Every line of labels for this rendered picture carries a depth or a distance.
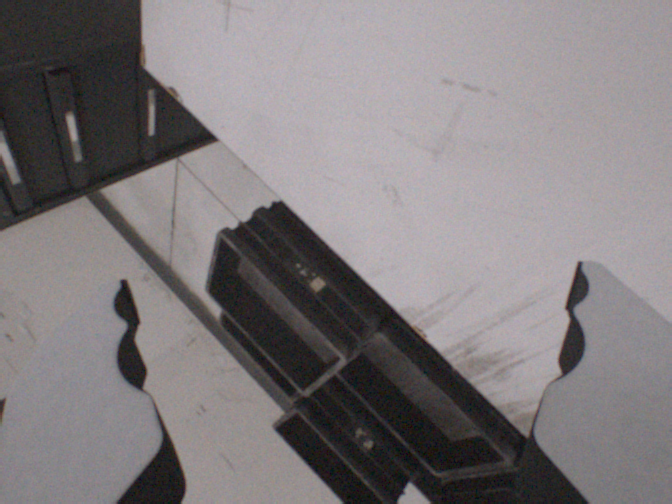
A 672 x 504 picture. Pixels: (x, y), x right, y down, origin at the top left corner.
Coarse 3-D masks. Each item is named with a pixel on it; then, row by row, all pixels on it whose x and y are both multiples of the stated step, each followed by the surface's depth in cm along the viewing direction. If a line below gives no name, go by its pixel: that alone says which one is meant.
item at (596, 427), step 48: (576, 288) 10; (624, 288) 9; (576, 336) 8; (624, 336) 8; (576, 384) 7; (624, 384) 7; (576, 432) 6; (624, 432) 6; (528, 480) 6; (576, 480) 5; (624, 480) 5
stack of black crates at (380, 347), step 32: (384, 320) 100; (384, 352) 107; (416, 352) 88; (352, 384) 107; (384, 384) 111; (416, 384) 106; (448, 384) 86; (384, 416) 106; (416, 416) 109; (448, 416) 104; (480, 416) 85; (416, 448) 104; (448, 448) 107; (480, 448) 94; (512, 448) 82
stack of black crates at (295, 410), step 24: (336, 384) 119; (312, 408) 112; (336, 408) 115; (360, 408) 117; (288, 432) 132; (312, 432) 135; (336, 432) 111; (360, 432) 113; (384, 432) 116; (312, 456) 131; (336, 456) 134; (360, 456) 110; (384, 456) 112; (408, 456) 115; (336, 480) 129; (360, 480) 132; (384, 480) 109; (408, 480) 111
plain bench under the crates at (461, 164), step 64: (192, 0) 40; (256, 0) 36; (320, 0) 32; (384, 0) 29; (448, 0) 26; (512, 0) 24; (576, 0) 22; (640, 0) 20; (192, 64) 46; (256, 64) 40; (320, 64) 35; (384, 64) 31; (448, 64) 28; (512, 64) 26; (576, 64) 24; (640, 64) 22; (256, 128) 44; (320, 128) 39; (384, 128) 34; (448, 128) 31; (512, 128) 28; (576, 128) 25; (640, 128) 23; (320, 192) 43; (384, 192) 38; (448, 192) 34; (512, 192) 30; (576, 192) 27; (640, 192) 25; (384, 256) 42; (448, 256) 37; (512, 256) 33; (576, 256) 30; (640, 256) 27; (448, 320) 41; (512, 320) 36; (512, 384) 40
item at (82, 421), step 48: (96, 336) 9; (48, 384) 8; (96, 384) 8; (0, 432) 7; (48, 432) 7; (96, 432) 7; (144, 432) 7; (0, 480) 6; (48, 480) 6; (96, 480) 6; (144, 480) 6
